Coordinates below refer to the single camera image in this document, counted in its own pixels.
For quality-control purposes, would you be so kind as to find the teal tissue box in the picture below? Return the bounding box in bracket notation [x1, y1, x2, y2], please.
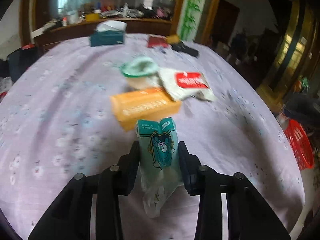
[89, 21, 127, 47]

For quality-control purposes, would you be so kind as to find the black pouch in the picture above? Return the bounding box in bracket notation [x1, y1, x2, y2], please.
[170, 42, 200, 58]

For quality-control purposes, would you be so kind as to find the orange cardboard box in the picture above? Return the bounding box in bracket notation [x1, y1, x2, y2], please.
[110, 87, 182, 132]

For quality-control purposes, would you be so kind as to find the green bag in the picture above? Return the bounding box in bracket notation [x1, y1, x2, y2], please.
[299, 76, 310, 90]

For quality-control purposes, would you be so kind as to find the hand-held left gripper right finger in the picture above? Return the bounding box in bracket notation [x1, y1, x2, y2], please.
[178, 141, 292, 240]

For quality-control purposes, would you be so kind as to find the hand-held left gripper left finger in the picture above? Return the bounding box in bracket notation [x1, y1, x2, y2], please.
[28, 141, 140, 240]

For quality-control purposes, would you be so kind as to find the dark red packet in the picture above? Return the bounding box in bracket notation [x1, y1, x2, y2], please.
[147, 35, 168, 48]

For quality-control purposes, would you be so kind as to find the green-rimmed paper bowl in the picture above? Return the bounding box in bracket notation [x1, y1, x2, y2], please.
[121, 56, 160, 90]

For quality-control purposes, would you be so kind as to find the red plastic basket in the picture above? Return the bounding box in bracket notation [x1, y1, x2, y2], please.
[284, 119, 315, 171]

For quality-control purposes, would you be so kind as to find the golden pillar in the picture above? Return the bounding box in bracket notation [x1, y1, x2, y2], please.
[257, 0, 315, 105]

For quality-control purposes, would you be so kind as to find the green bamboo wall sticker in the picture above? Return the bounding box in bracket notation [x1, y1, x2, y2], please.
[180, 0, 203, 40]

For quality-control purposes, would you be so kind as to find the dark cloth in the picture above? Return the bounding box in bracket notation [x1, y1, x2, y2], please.
[7, 44, 42, 82]

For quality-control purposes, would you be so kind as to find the dark wooden door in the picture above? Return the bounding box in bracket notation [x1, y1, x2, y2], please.
[211, 0, 240, 45]

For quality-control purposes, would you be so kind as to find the teal cartoon tissue packet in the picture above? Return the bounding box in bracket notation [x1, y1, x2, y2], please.
[135, 117, 184, 218]

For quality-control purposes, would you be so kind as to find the wooden cabinet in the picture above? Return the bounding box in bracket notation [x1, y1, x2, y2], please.
[31, 17, 173, 53]

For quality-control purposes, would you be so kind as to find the white pack with red label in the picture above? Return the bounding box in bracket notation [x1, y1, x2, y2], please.
[157, 67, 215, 102]

